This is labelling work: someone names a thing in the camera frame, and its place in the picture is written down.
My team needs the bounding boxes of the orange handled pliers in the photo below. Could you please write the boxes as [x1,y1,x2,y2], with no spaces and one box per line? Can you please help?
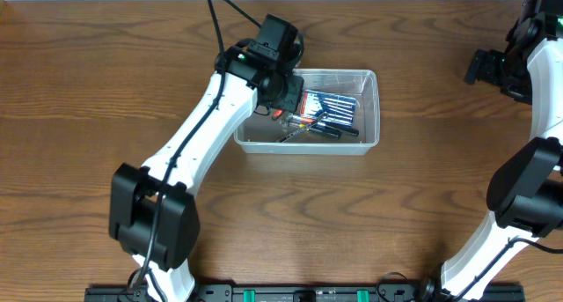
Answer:
[272,109,285,121]

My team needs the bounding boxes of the silver black wrench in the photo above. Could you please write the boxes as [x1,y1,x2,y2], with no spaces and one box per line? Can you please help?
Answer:
[276,113,327,143]

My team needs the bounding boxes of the small claw hammer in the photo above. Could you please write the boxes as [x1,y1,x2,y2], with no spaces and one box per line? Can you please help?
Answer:
[280,114,360,137]

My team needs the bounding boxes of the precision screwdriver set case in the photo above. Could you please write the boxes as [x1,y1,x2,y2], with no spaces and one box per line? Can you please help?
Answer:
[300,90,359,128]

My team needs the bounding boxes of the black yellow screwdriver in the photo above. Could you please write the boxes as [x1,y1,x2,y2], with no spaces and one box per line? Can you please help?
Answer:
[289,122,341,139]

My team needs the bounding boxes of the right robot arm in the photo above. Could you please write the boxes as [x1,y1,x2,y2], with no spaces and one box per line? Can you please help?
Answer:
[414,0,562,301]

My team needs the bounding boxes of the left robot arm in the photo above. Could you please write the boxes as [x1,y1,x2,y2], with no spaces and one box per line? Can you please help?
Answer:
[109,14,304,301]

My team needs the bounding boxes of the clear plastic container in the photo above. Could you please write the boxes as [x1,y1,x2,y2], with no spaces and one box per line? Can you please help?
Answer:
[234,69,380,155]

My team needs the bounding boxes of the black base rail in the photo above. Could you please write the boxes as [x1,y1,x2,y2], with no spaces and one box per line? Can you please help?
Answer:
[84,283,527,302]

